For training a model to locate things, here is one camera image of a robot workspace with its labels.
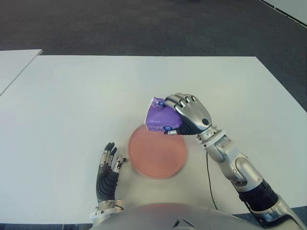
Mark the white partition panel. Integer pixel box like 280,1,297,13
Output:
259,0,307,27

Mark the pink round plate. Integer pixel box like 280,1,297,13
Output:
128,124,188,179

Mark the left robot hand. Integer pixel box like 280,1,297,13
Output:
95,142,127,203

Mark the grey robot torso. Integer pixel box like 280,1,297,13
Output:
88,202,255,230

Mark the white side table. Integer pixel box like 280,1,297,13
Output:
0,49,43,96

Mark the black cable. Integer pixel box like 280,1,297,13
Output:
205,150,218,209

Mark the purple tissue paper pack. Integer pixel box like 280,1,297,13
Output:
145,96,183,134

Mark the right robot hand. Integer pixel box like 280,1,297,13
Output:
164,92,213,136

